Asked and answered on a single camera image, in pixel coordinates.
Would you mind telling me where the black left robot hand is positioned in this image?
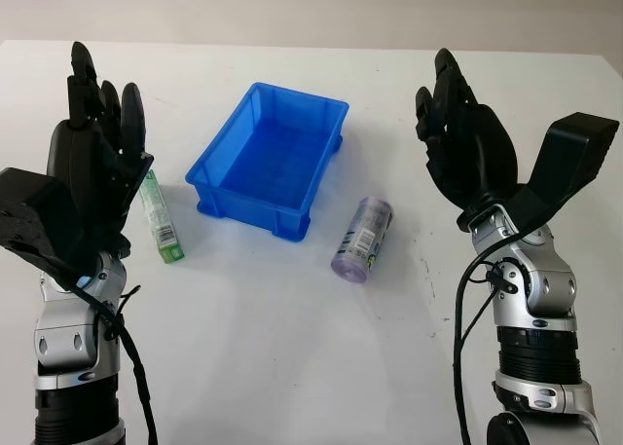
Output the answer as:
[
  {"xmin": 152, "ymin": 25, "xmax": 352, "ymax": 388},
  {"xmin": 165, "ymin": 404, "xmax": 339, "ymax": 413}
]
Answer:
[{"xmin": 47, "ymin": 40, "xmax": 155, "ymax": 261}]

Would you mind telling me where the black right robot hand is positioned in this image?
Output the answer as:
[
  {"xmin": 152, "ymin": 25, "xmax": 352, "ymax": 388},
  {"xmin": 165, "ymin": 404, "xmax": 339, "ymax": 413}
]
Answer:
[{"xmin": 415, "ymin": 48, "xmax": 530, "ymax": 232}]

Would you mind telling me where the green toothpaste box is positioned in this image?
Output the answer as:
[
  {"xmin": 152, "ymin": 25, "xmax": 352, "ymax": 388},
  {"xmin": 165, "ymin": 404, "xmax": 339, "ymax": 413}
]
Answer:
[{"xmin": 139, "ymin": 168, "xmax": 186, "ymax": 265}]

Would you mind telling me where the purple bag roll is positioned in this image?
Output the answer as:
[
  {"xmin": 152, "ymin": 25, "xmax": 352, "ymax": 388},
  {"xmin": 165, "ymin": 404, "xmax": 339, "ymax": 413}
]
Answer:
[{"xmin": 330, "ymin": 196, "xmax": 396, "ymax": 284}]

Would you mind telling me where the blue plastic tray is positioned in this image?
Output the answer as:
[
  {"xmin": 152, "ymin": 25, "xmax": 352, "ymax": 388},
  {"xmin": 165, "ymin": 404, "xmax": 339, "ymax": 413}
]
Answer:
[{"xmin": 184, "ymin": 81, "xmax": 350, "ymax": 243}]

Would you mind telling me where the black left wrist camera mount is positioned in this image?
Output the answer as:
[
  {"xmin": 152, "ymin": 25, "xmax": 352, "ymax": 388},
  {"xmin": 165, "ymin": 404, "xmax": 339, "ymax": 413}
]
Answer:
[{"xmin": 0, "ymin": 167, "xmax": 94, "ymax": 293}]

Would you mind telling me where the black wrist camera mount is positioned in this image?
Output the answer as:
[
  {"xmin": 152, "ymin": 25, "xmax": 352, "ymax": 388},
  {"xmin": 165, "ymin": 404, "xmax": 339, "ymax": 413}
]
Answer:
[
  {"xmin": 0, "ymin": 167, "xmax": 94, "ymax": 293},
  {"xmin": 505, "ymin": 112, "xmax": 620, "ymax": 235}
]

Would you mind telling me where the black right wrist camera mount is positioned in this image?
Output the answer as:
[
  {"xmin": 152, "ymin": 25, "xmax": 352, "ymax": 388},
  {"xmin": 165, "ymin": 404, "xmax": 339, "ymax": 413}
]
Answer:
[{"xmin": 505, "ymin": 112, "xmax": 620, "ymax": 235}]

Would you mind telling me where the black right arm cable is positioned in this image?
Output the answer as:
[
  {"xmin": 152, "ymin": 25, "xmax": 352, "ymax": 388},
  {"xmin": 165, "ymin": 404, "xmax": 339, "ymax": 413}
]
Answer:
[{"xmin": 452, "ymin": 220, "xmax": 551, "ymax": 445}]

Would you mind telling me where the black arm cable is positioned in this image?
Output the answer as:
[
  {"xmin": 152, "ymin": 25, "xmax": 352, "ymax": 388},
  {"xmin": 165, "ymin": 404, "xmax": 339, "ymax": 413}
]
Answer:
[
  {"xmin": 452, "ymin": 220, "xmax": 551, "ymax": 445},
  {"xmin": 72, "ymin": 278, "xmax": 160, "ymax": 445}
]

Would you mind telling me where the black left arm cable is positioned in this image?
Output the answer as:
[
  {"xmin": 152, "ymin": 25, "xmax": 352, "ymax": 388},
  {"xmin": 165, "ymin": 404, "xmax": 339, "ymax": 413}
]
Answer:
[{"xmin": 72, "ymin": 278, "xmax": 160, "ymax": 445}]

